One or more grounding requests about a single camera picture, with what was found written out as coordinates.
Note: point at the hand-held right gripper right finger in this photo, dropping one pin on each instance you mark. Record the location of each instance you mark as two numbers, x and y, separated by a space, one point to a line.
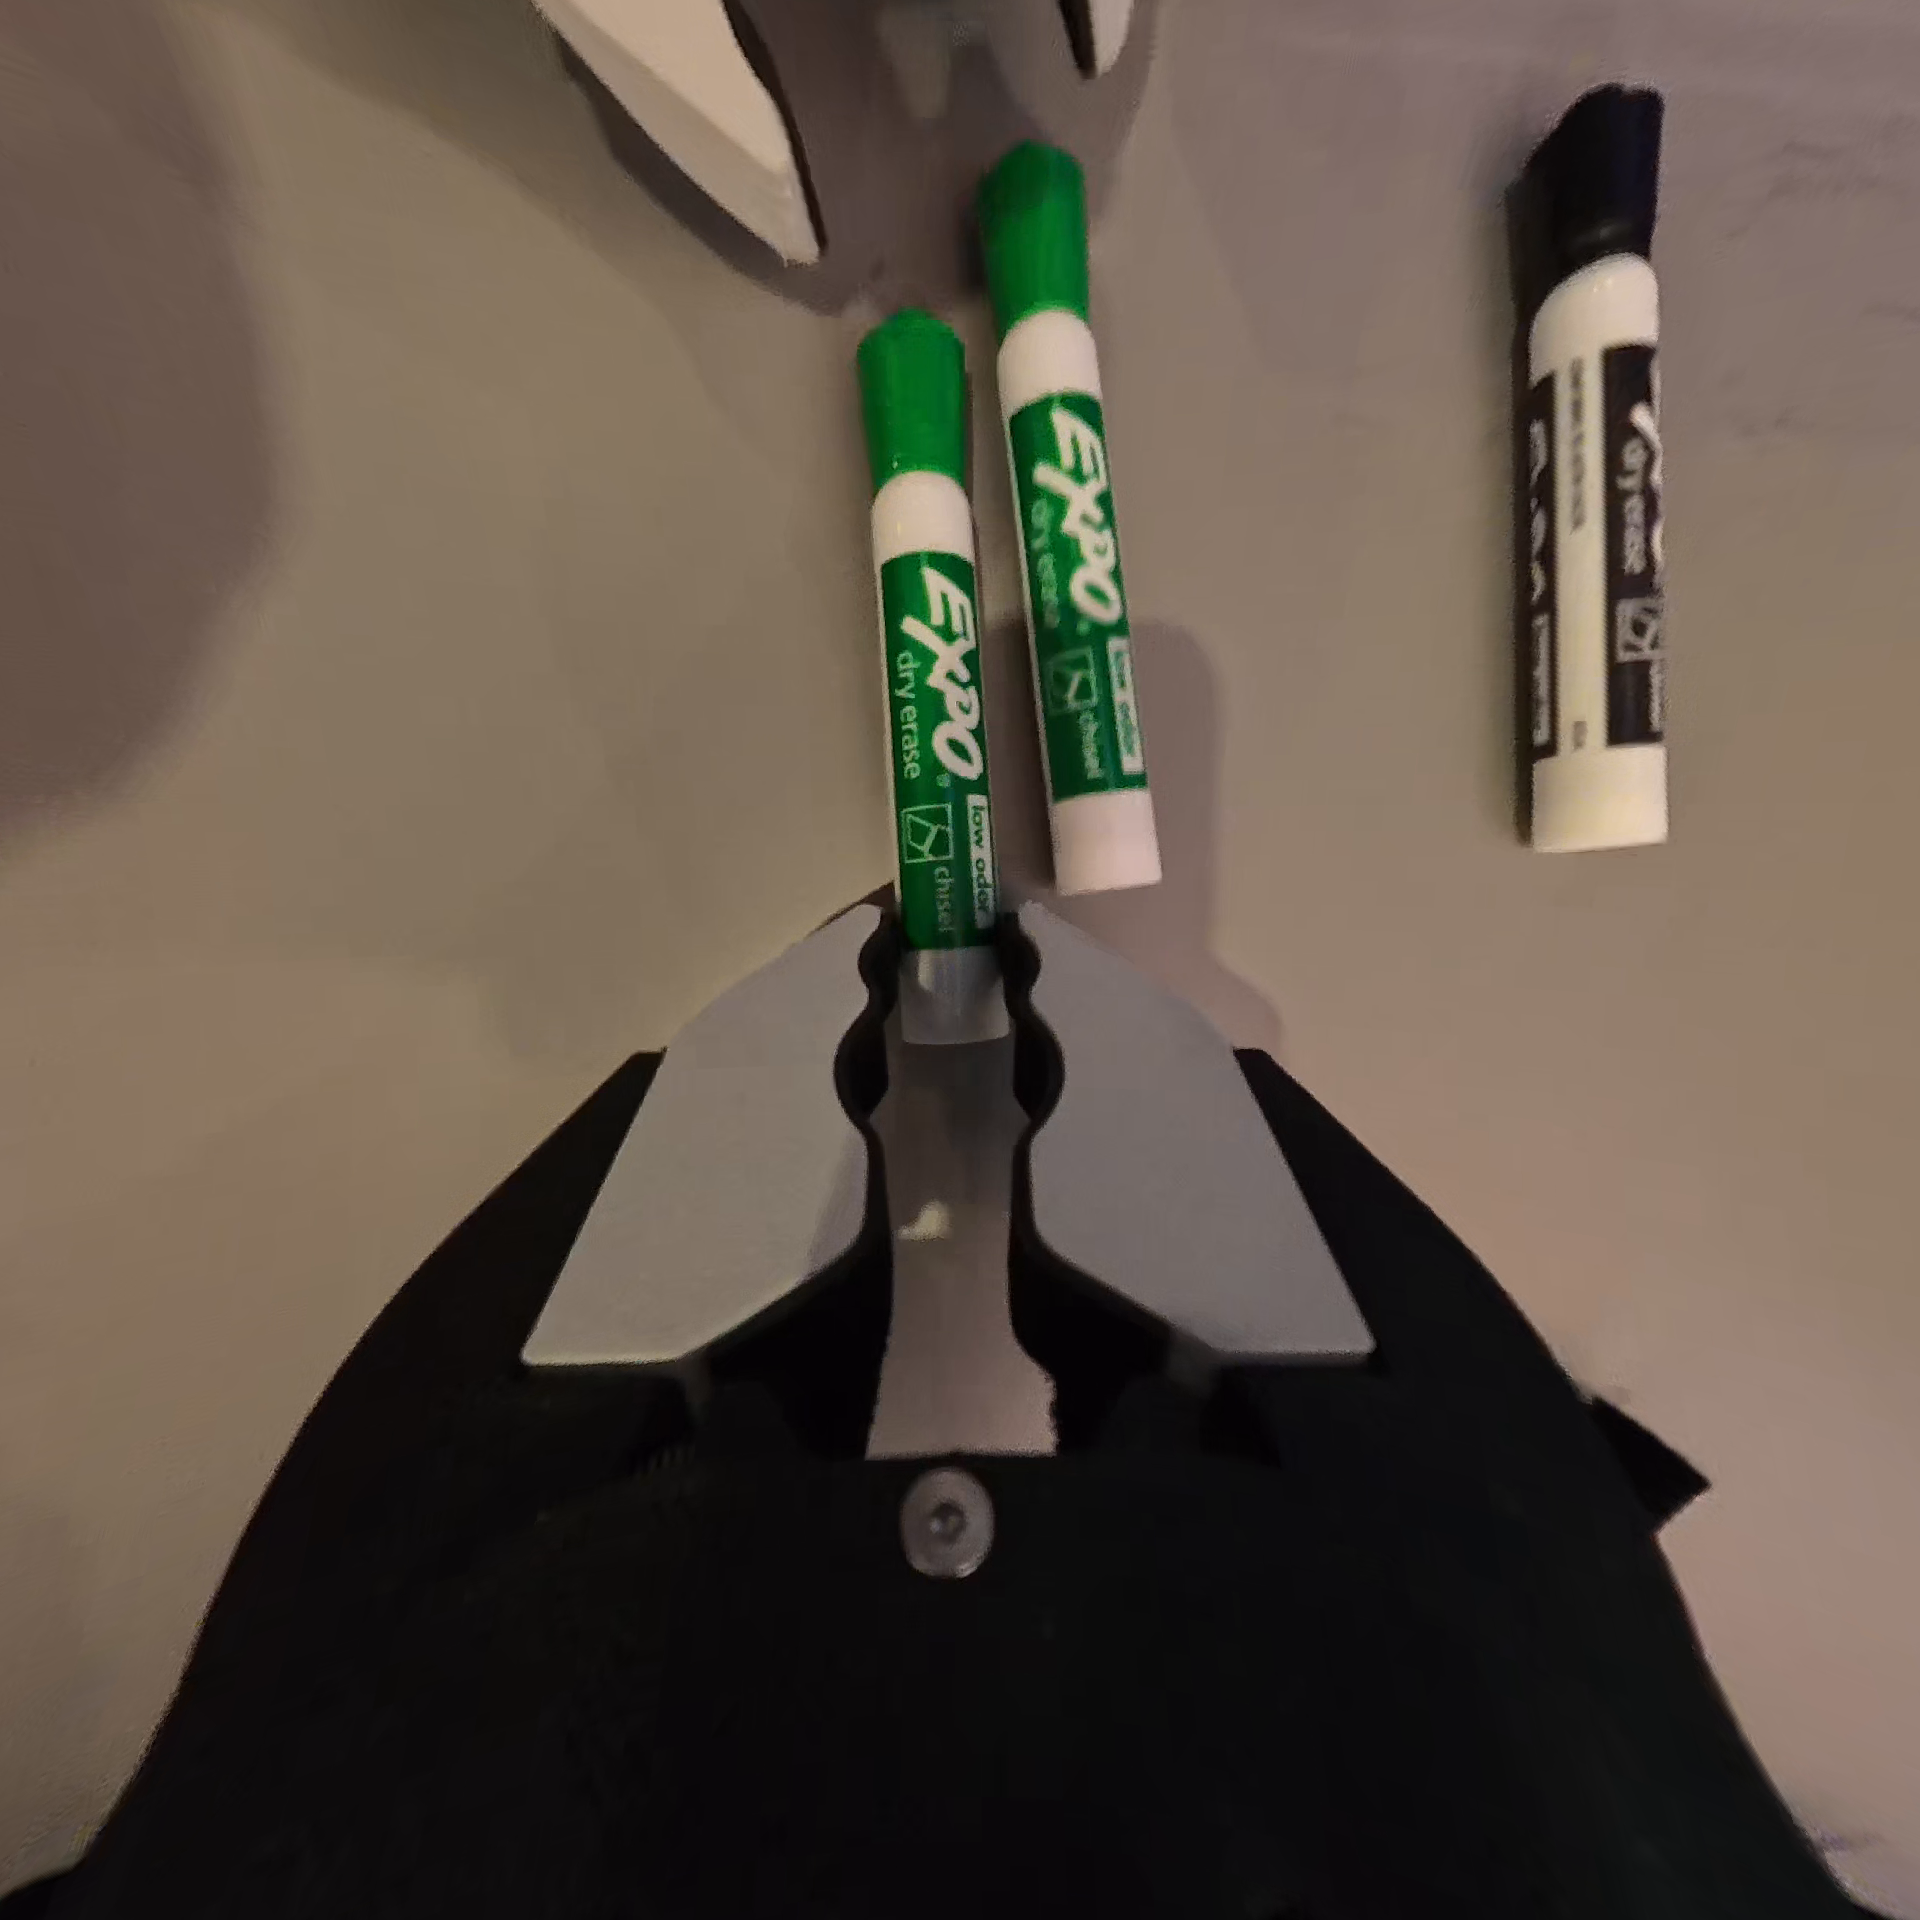
1185 1200

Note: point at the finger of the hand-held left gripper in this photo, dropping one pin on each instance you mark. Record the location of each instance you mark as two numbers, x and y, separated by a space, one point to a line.
691 104
1099 31

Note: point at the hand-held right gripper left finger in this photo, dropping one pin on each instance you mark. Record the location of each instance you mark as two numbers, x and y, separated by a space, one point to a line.
704 1200

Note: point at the green dry-erase marker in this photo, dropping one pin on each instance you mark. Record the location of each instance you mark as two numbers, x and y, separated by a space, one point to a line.
1080 600
931 674

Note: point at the black dry-erase marker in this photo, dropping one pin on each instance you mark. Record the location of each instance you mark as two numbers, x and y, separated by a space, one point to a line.
1599 525

